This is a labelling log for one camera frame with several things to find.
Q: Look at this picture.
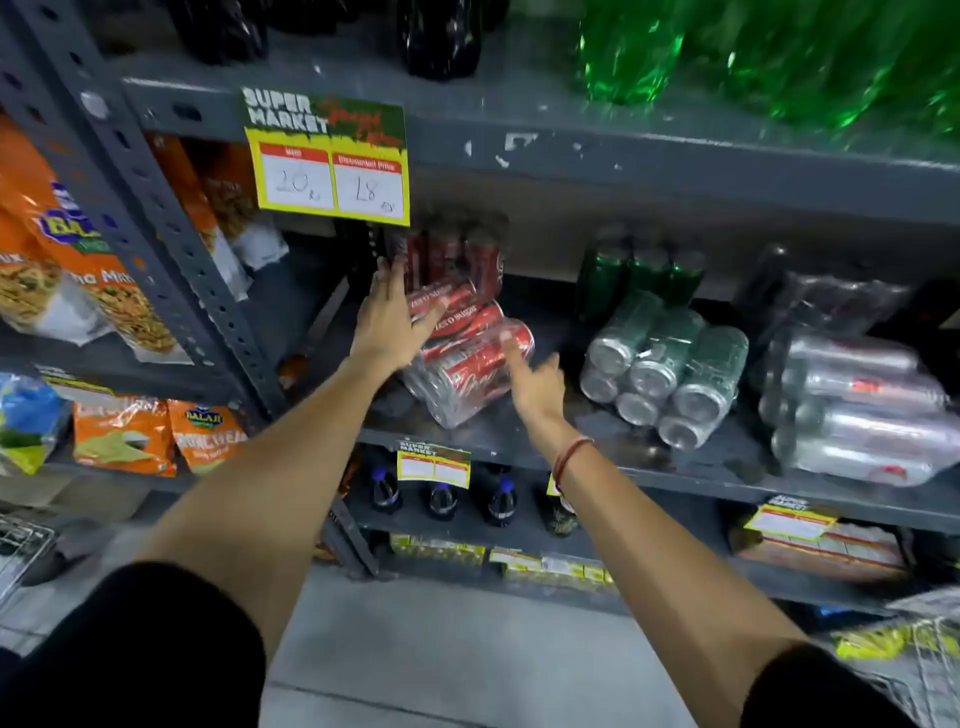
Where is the person's right hand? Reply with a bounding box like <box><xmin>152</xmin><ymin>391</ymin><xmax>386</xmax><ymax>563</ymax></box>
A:
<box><xmin>498</xmin><ymin>335</ymin><xmax>568</xmax><ymax>431</ymax></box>

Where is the person's left hand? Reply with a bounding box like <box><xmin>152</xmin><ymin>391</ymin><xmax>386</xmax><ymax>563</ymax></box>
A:
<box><xmin>350</xmin><ymin>255</ymin><xmax>451</xmax><ymax>375</ymax></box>

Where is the person's left forearm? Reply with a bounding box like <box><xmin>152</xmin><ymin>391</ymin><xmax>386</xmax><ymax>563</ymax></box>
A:
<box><xmin>138</xmin><ymin>352</ymin><xmax>410</xmax><ymax>646</ymax></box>

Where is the person's right forearm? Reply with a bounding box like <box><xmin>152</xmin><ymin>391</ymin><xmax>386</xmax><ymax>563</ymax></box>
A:
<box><xmin>536</xmin><ymin>416</ymin><xmax>815</xmax><ymax>725</ymax></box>

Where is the wrapped pack of red cans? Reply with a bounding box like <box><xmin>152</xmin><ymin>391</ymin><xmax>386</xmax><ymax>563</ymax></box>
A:
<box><xmin>397</xmin><ymin>281</ymin><xmax>537</xmax><ymax>430</ymax></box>

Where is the upright pack of red cans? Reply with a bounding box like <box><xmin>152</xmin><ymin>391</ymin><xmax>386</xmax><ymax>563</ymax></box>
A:
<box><xmin>386</xmin><ymin>210</ymin><xmax>510</xmax><ymax>300</ymax></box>

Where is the wrapped pack of green cans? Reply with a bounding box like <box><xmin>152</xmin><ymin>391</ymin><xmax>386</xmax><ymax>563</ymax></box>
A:
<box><xmin>579</xmin><ymin>291</ymin><xmax>751</xmax><ymax>451</ymax></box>

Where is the upright pack of green cans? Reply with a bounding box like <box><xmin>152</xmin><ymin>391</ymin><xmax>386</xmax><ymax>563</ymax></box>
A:
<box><xmin>577</xmin><ymin>225</ymin><xmax>710</xmax><ymax>324</ymax></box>

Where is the large yellow green price sign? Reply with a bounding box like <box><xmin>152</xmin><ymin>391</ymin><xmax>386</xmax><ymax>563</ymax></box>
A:
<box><xmin>241</xmin><ymin>86</ymin><xmax>412</xmax><ymax>228</ymax></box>

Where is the grey metal shelf rack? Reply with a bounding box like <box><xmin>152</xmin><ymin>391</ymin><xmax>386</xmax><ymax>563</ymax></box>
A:
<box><xmin>0</xmin><ymin>0</ymin><xmax>960</xmax><ymax>624</ymax></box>
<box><xmin>0</xmin><ymin>15</ymin><xmax>271</xmax><ymax>500</ymax></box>

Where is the large orange snack packet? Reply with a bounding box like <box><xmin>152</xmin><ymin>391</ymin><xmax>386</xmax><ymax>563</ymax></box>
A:
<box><xmin>198</xmin><ymin>142</ymin><xmax>291</xmax><ymax>273</ymax></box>
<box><xmin>0</xmin><ymin>210</ymin><xmax>114</xmax><ymax>346</ymax></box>
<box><xmin>150</xmin><ymin>135</ymin><xmax>253</xmax><ymax>303</ymax></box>
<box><xmin>0</xmin><ymin>120</ymin><xmax>190</xmax><ymax>366</ymax></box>

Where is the small orange snack packet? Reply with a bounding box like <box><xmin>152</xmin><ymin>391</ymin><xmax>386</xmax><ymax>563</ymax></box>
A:
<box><xmin>73</xmin><ymin>397</ymin><xmax>178</xmax><ymax>478</ymax></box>
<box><xmin>166</xmin><ymin>399</ymin><xmax>249</xmax><ymax>476</ymax></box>

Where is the large dark cola bottle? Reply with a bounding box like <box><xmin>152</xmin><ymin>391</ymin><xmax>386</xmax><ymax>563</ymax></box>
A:
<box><xmin>397</xmin><ymin>0</ymin><xmax>486</xmax><ymax>82</ymax></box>
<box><xmin>168</xmin><ymin>0</ymin><xmax>269</xmax><ymax>66</ymax></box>

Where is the wrapped pack of dark cans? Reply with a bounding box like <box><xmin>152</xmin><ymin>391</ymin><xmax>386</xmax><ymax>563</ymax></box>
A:
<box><xmin>738</xmin><ymin>243</ymin><xmax>912</xmax><ymax>342</ymax></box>

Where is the wrapped pack of silver cans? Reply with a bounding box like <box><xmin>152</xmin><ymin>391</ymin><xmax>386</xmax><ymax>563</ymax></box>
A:
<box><xmin>757</xmin><ymin>330</ymin><xmax>951</xmax><ymax>489</ymax></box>

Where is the red white carton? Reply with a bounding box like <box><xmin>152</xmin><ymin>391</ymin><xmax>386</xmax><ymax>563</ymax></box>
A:
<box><xmin>731</xmin><ymin>521</ymin><xmax>910</xmax><ymax>584</ymax></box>

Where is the row of green plastic bottles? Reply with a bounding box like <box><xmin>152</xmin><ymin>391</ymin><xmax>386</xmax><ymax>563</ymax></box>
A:
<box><xmin>577</xmin><ymin>0</ymin><xmax>960</xmax><ymax>135</ymax></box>

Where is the blue green snack packet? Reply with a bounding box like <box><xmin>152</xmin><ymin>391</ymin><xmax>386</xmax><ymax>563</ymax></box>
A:
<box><xmin>0</xmin><ymin>373</ymin><xmax>73</xmax><ymax>478</ymax></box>

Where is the black right sleeve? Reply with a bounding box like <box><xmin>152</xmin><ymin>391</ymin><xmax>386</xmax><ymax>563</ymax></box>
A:
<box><xmin>738</xmin><ymin>641</ymin><xmax>921</xmax><ymax>728</ymax></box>

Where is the black sleeve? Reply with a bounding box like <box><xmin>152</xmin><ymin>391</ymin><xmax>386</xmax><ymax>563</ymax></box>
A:
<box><xmin>738</xmin><ymin>641</ymin><xmax>921</xmax><ymax>728</ymax></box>
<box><xmin>0</xmin><ymin>561</ymin><xmax>268</xmax><ymax>728</ymax></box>

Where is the black left sleeve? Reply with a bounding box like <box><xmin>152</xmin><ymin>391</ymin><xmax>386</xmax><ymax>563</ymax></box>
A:
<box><xmin>0</xmin><ymin>561</ymin><xmax>268</xmax><ymax>728</ymax></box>

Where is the yellow packet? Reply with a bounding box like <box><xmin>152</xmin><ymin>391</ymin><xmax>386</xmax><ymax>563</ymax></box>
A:
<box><xmin>836</xmin><ymin>626</ymin><xmax>960</xmax><ymax>663</ymax></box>

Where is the red thread bracelet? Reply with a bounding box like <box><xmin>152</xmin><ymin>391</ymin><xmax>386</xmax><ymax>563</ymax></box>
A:
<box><xmin>551</xmin><ymin>436</ymin><xmax>595</xmax><ymax>496</ymax></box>

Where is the wire shopping basket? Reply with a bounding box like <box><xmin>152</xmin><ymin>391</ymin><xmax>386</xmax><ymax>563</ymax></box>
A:
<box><xmin>0</xmin><ymin>513</ymin><xmax>58</xmax><ymax>603</ymax></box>

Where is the wire shopping cart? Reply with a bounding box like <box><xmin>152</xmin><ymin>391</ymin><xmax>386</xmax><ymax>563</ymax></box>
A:
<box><xmin>821</xmin><ymin>592</ymin><xmax>960</xmax><ymax>728</ymax></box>

